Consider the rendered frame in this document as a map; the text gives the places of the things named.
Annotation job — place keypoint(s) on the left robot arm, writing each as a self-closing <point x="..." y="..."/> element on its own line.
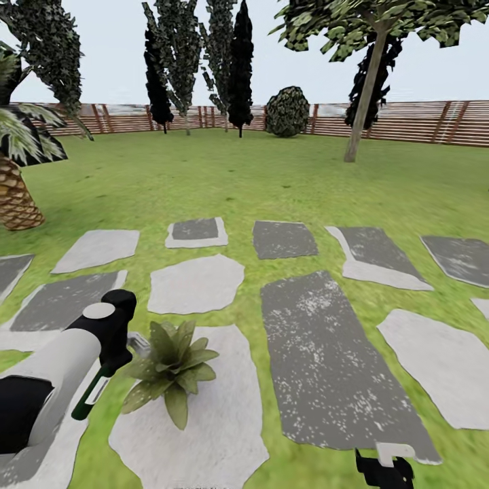
<point x="35" y="393"/>

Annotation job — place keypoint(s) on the bush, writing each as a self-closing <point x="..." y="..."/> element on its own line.
<point x="287" y="112"/>
<point x="23" y="144"/>

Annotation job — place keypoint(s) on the insectifuge atomizer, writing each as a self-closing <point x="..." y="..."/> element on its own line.
<point x="93" y="392"/>

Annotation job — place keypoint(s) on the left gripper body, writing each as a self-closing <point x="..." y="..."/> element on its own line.
<point x="116" y="353"/>

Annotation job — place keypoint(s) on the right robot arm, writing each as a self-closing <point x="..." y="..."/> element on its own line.
<point x="390" y="470"/>

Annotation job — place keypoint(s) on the pot plant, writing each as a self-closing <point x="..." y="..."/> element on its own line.
<point x="170" y="370"/>

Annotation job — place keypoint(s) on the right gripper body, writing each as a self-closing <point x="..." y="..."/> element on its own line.
<point x="377" y="475"/>

